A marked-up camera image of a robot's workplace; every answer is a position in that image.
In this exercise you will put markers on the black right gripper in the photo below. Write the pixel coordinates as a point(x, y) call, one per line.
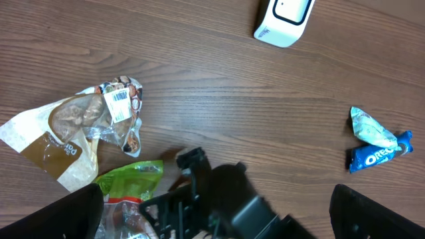
point(177, 213)

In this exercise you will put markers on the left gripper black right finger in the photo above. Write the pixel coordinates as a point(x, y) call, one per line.
point(354, 215)

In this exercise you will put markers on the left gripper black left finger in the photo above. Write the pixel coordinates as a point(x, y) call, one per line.
point(75, 216)

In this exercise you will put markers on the green clear snack bag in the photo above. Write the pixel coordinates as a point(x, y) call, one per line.
point(124, 189)

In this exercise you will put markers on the blue Oreo cookie pack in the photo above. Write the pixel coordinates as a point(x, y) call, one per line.
point(371, 155)

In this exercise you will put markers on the beige brown snack bag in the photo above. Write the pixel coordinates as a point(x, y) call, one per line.
point(62, 137)

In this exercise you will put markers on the teal wet wipes pack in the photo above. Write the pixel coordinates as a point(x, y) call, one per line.
point(368, 129)

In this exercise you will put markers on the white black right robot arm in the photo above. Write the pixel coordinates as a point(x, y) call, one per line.
point(220, 202)

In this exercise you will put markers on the white barcode scanner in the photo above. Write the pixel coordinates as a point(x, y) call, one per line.
point(282, 22)

